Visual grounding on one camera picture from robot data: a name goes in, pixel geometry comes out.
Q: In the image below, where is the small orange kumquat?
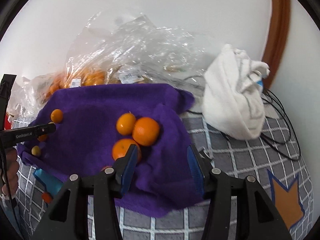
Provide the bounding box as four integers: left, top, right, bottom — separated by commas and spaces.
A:
50, 109, 63, 124
37, 134, 48, 142

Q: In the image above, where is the brown wooden frame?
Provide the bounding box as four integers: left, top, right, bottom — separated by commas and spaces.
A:
263, 0, 291, 89

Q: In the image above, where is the clear plastic bag of fruit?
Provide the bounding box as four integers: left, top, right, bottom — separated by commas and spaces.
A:
7, 13, 210, 118

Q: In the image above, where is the small yellow-green kumquat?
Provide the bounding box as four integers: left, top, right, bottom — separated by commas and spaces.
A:
31, 146, 41, 157

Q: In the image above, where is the black cable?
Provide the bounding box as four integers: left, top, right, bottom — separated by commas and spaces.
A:
179, 74, 302, 162

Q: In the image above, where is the grey checked blanket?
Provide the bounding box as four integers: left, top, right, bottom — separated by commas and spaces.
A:
0, 102, 315, 240

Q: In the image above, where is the small red fruit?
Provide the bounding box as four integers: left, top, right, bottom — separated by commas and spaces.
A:
41, 192, 53, 204

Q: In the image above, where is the purple fleece cloth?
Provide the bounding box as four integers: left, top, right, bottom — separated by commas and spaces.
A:
17, 83, 202, 217

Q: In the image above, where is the orange mandarin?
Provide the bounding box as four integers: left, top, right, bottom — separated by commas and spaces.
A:
132, 117, 160, 146
112, 138, 142, 162
116, 113, 136, 136

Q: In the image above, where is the left hand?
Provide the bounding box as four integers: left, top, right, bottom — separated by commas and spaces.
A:
2, 148, 20, 197

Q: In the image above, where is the white crumpled towel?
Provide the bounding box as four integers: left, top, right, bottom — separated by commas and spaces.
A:
202, 44, 270, 140

